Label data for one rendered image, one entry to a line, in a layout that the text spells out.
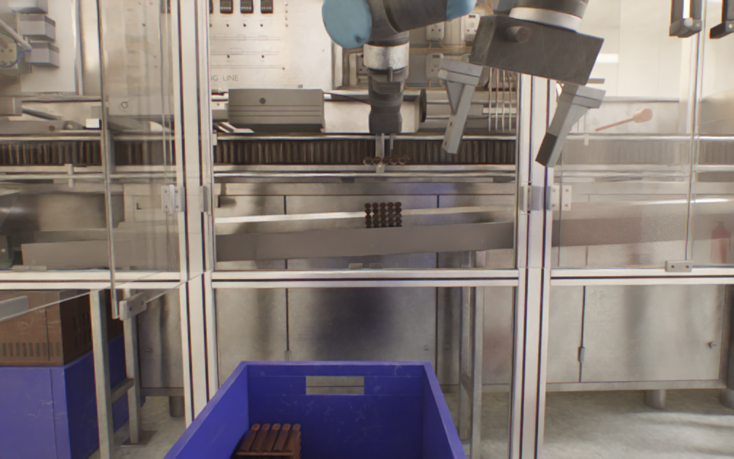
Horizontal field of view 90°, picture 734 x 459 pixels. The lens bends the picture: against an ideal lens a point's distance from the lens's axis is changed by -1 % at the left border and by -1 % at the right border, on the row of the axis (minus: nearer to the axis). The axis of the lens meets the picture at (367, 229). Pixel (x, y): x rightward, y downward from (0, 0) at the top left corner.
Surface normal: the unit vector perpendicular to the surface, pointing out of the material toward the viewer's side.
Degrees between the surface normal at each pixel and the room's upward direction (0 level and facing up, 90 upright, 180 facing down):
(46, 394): 90
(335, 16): 122
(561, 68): 114
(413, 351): 90
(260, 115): 90
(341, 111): 90
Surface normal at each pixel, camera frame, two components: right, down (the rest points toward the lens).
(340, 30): -0.50, 0.58
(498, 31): 0.11, 0.47
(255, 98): 0.02, 0.07
